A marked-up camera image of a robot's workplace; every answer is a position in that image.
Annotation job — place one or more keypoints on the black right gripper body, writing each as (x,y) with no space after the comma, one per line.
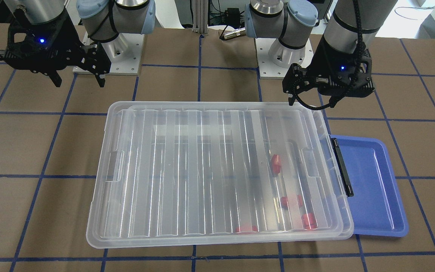
(67,42)

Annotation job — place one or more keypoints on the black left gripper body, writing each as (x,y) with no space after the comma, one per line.
(324,62)

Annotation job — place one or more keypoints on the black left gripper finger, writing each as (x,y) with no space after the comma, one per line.
(291,99)

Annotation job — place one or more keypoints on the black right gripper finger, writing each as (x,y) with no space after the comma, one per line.
(56,79)
(100,78)

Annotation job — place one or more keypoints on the red block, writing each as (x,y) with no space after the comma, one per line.
(276,165)
(246,229)
(309,221)
(288,202)

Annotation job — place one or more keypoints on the clear plastic box lid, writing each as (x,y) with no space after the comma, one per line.
(189,173)

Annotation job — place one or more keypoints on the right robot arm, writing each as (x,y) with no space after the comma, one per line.
(103,19)

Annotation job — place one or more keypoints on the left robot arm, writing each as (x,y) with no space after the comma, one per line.
(352,27)

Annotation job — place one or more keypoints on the black box latch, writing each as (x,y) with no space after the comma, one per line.
(342,168)

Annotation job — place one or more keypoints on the clear plastic storage box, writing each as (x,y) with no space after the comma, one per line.
(334,219)

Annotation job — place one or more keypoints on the red block bottom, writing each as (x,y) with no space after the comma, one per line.
(246,229)

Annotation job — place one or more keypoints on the blue plastic tray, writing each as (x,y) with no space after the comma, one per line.
(376,206)

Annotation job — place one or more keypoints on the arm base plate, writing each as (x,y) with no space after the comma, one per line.
(124,52)
(274,59)

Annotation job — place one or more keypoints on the aluminium frame post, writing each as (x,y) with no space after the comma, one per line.
(200,16)

